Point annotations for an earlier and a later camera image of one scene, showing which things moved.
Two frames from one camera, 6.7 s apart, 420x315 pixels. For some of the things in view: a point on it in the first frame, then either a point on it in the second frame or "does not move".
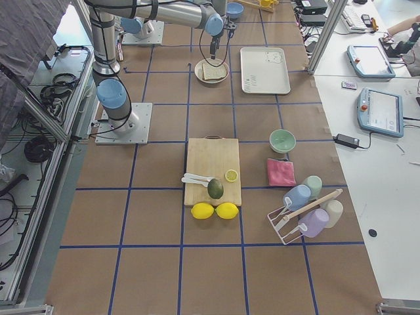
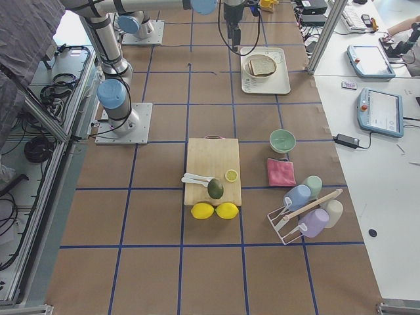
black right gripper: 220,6 → 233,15
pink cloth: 281,172 does not move
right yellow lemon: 226,210 does not move
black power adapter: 346,140 does not move
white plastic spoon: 197,176 does not move
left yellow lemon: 202,210 does not move
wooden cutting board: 212,156 does not move
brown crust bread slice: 210,72 → 261,65
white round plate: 211,70 → 248,70
